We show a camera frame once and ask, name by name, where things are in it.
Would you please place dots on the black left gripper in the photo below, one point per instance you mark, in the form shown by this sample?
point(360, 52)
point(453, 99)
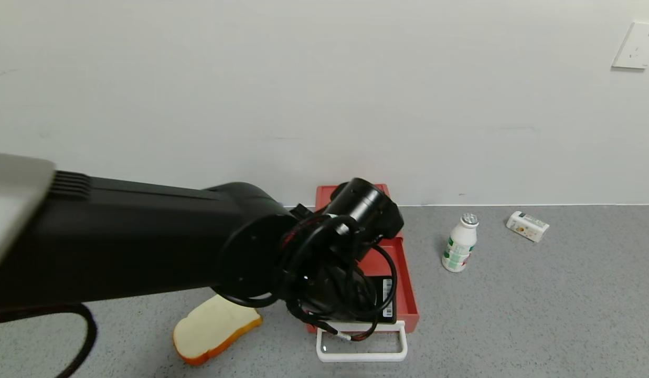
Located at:
point(385, 297)

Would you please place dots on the red drawer box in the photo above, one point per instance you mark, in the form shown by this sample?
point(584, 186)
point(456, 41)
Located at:
point(408, 299)

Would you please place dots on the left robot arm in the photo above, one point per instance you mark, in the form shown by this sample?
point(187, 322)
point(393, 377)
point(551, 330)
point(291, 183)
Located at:
point(119, 236)

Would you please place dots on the white green yogurt bottle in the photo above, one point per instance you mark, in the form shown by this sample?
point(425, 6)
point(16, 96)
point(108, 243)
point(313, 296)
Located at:
point(459, 252)

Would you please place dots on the small white carton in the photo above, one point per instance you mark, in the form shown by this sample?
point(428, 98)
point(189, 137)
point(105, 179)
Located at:
point(527, 227)

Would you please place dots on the white bread slice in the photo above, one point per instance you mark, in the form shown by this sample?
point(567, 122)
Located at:
point(214, 331)

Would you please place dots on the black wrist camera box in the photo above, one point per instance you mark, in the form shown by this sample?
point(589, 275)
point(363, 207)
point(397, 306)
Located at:
point(386, 299)

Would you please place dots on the white wall socket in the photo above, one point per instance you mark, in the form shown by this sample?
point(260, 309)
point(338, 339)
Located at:
point(638, 46)

